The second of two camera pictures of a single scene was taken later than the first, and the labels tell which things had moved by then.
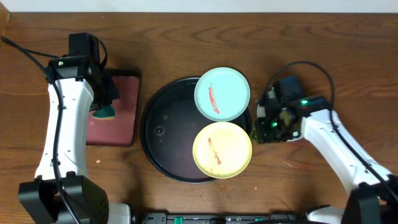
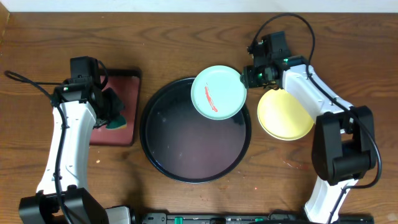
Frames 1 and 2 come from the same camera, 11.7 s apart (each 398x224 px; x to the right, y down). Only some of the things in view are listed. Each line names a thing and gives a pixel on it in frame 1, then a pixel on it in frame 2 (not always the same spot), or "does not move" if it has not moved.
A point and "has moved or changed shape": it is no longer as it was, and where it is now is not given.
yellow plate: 222,150 has moved or changed shape
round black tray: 169,124 does not move
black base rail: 223,218 does not move
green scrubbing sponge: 107,112 has moved or changed shape
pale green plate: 222,94 does not move
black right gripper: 262,134 → 250,80
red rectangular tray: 122,130 does not move
